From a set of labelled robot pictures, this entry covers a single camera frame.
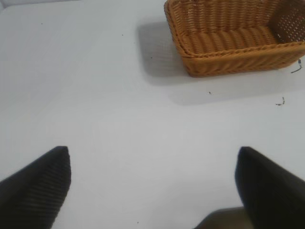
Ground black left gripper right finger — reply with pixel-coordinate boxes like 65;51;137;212
234;146;305;229

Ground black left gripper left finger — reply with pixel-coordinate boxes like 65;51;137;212
0;146;72;229

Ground brown woven wicker basket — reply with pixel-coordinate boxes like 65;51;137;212
163;0;305;78

